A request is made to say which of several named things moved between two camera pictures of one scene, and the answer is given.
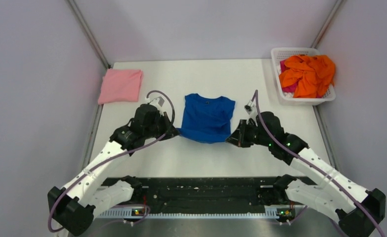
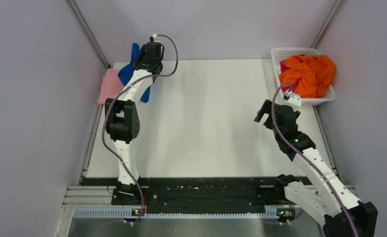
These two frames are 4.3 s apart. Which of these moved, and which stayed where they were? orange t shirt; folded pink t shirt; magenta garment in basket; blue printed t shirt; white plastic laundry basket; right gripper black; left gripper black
Moved: left gripper black; right gripper black; blue printed t shirt
Stayed: white plastic laundry basket; folded pink t shirt; orange t shirt; magenta garment in basket
